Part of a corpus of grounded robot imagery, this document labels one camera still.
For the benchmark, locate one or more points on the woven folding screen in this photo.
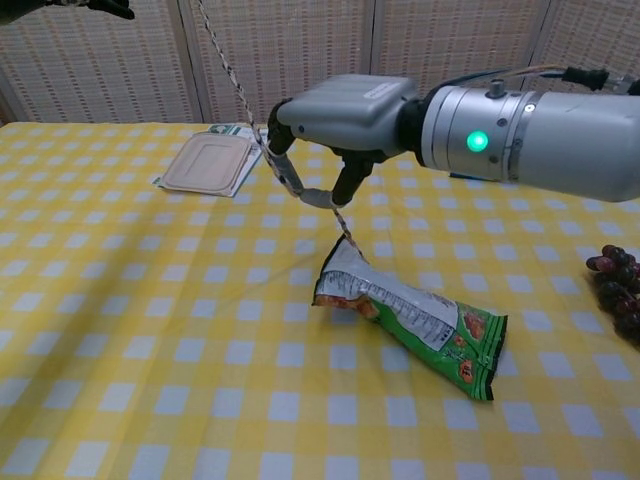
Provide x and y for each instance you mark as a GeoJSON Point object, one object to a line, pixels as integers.
{"type": "Point", "coordinates": [300, 50]}

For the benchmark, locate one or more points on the green snack bag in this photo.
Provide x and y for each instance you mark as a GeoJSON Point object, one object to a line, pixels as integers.
{"type": "Point", "coordinates": [415, 320]}

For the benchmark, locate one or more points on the beige plastic container lid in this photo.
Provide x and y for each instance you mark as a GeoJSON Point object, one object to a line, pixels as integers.
{"type": "Point", "coordinates": [205, 162]}

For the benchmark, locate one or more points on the yellow checkered tablecloth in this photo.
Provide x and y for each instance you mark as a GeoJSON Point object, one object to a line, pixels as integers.
{"type": "Point", "coordinates": [200, 350]}

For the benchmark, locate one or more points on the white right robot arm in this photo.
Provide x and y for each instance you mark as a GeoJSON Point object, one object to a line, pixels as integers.
{"type": "Point", "coordinates": [550, 135]}

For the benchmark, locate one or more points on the dark grape bunch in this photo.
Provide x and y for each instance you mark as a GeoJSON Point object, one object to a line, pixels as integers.
{"type": "Point", "coordinates": [617, 285]}

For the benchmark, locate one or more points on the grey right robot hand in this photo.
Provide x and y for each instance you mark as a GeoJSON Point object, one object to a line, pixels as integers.
{"type": "Point", "coordinates": [350, 112]}

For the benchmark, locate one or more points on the green white paper card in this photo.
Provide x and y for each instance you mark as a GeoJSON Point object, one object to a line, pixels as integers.
{"type": "Point", "coordinates": [227, 129]}

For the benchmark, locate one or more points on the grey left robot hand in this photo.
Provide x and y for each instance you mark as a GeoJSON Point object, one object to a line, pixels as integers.
{"type": "Point", "coordinates": [20, 7]}

